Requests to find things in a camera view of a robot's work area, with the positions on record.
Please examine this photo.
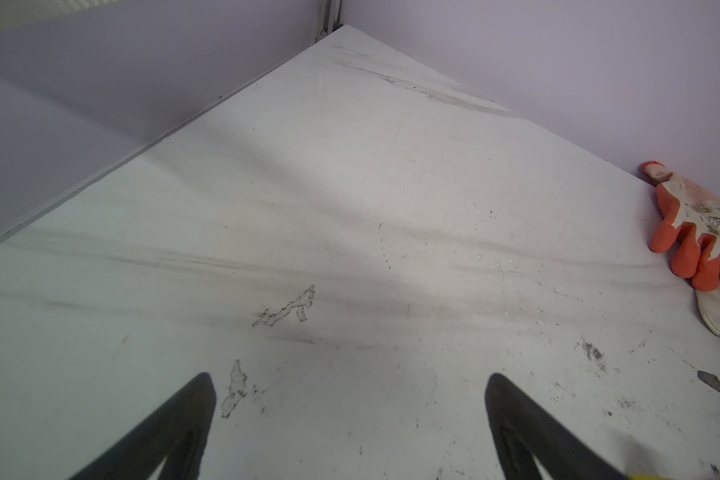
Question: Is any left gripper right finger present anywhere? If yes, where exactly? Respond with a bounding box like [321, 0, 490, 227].
[484, 373, 626, 479]

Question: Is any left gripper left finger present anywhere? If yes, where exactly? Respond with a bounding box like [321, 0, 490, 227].
[73, 372, 216, 479]

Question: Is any aluminium cage frame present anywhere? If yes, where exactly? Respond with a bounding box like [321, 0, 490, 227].
[315, 0, 342, 41]

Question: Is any orange white work glove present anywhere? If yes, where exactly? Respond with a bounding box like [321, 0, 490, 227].
[641, 161, 720, 292]

